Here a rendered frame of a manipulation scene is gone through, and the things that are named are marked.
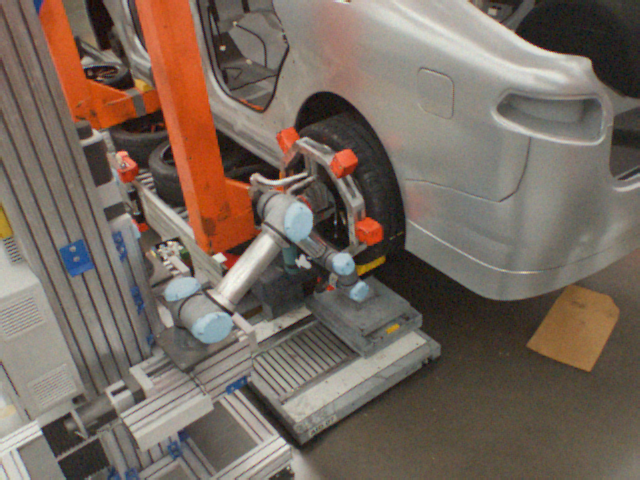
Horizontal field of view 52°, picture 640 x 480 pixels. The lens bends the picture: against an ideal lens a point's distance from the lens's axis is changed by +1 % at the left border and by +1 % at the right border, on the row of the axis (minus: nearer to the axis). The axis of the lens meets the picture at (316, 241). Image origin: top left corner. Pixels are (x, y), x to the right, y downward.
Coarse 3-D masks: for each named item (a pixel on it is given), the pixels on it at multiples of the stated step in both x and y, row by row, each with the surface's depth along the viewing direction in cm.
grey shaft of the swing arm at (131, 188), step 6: (126, 168) 406; (132, 186) 414; (132, 192) 414; (132, 198) 416; (138, 198) 418; (132, 204) 420; (138, 204) 423; (138, 210) 423; (138, 216) 424; (144, 216) 425; (138, 222) 426
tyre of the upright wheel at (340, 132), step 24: (336, 120) 277; (360, 120) 274; (336, 144) 266; (360, 144) 263; (360, 168) 259; (384, 168) 262; (384, 192) 262; (384, 216) 264; (384, 240) 271; (360, 264) 291
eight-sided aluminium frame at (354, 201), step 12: (300, 144) 273; (312, 144) 273; (288, 156) 287; (300, 156) 289; (312, 156) 269; (324, 156) 262; (288, 168) 296; (336, 180) 260; (348, 180) 261; (348, 192) 260; (348, 204) 260; (360, 204) 260; (348, 216) 264; (360, 216) 265; (312, 228) 306; (324, 240) 302; (348, 252) 277
